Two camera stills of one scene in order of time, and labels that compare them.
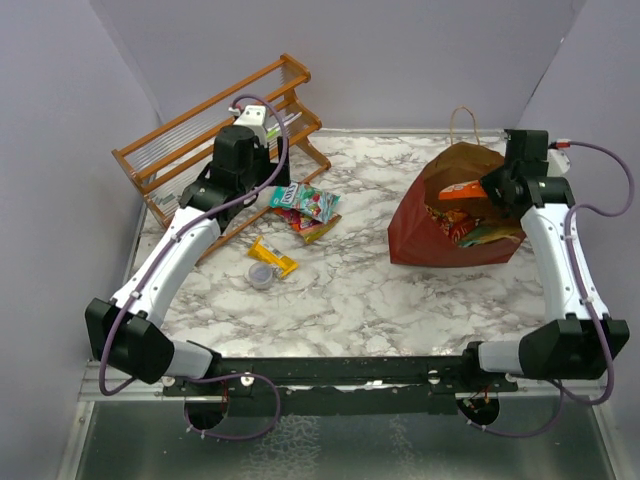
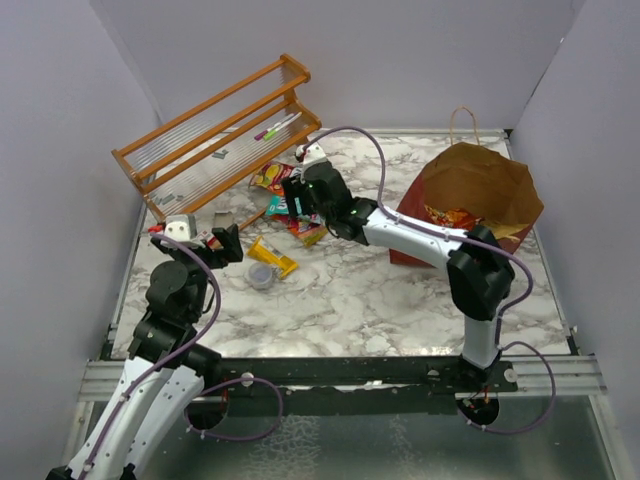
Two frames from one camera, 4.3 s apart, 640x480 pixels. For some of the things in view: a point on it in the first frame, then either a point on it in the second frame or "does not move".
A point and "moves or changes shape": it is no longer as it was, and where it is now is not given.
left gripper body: x=263 y=169 → x=209 y=258
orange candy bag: x=468 y=189 moves or changes shape
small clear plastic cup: x=260 y=275 does not move
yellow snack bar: x=283 y=265 does not move
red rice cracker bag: x=454 y=222 does not move
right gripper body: x=494 y=185 → x=299 y=189
